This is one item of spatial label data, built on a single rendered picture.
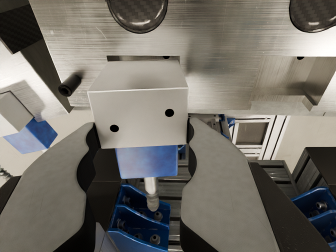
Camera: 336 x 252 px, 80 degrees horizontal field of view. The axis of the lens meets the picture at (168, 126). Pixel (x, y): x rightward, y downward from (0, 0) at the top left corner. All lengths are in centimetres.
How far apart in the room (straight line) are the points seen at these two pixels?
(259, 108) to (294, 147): 135
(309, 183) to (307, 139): 113
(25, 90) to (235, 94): 21
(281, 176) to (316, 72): 37
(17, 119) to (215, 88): 21
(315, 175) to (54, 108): 44
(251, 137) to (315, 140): 58
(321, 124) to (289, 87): 136
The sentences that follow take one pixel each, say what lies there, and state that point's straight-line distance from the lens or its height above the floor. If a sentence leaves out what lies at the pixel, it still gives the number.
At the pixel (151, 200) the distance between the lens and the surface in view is 19.
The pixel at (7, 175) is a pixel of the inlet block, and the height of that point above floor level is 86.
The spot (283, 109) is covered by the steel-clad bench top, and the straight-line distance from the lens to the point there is 31.
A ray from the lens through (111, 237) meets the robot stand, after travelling 39.
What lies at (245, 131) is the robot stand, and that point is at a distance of 113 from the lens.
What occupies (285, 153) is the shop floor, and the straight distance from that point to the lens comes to 166.
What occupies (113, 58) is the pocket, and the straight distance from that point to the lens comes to 17.
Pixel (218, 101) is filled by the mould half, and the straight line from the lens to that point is 17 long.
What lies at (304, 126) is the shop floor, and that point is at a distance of 153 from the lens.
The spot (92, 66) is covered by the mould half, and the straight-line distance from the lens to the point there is 17.
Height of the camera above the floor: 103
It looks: 50 degrees down
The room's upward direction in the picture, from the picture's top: 173 degrees counter-clockwise
